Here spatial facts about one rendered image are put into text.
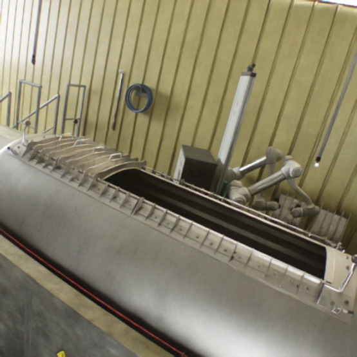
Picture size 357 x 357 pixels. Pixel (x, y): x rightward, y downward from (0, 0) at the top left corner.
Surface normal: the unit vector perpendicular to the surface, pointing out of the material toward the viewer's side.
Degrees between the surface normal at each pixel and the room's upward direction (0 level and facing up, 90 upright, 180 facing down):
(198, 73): 90
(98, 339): 90
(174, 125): 90
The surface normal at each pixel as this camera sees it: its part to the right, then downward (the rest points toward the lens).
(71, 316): -0.47, 0.19
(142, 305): -0.37, -0.14
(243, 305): -0.20, -0.48
